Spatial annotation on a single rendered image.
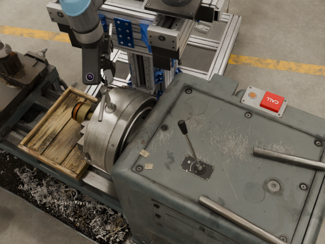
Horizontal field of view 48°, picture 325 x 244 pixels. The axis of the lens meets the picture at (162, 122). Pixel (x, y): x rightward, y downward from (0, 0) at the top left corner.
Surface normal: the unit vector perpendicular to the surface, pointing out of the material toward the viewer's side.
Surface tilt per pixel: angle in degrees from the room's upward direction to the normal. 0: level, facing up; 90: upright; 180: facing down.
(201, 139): 0
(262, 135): 0
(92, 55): 37
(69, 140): 0
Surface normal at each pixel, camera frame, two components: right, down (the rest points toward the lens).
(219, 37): -0.04, -0.55
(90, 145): -0.43, 0.35
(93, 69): -0.15, 0.05
